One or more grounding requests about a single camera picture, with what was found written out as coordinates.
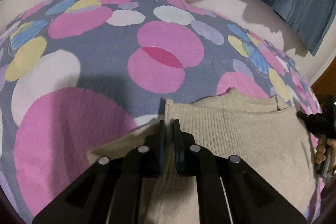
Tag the person's right hand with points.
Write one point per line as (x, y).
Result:
(320, 154)

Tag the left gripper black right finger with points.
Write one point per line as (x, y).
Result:
(228, 189)

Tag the beige knit sweater with flowers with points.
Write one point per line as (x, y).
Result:
(265, 133)

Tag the colourful circle-pattern bedspread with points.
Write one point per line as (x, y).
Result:
(76, 74)

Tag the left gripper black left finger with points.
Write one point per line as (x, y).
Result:
(109, 191)

